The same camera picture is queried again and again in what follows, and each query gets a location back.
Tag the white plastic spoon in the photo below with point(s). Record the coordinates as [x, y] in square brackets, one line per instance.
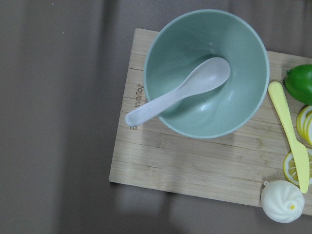
[206, 77]

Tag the bamboo cutting board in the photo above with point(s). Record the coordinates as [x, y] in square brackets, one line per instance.
[230, 168]

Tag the yellow plastic knife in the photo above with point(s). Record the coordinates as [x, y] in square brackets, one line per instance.
[299, 151]

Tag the lemon slice under knife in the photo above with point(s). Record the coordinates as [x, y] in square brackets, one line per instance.
[289, 168]

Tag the green lime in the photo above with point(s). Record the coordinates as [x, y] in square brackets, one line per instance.
[298, 82]

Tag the white toy bun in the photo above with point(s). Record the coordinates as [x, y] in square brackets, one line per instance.
[282, 201]

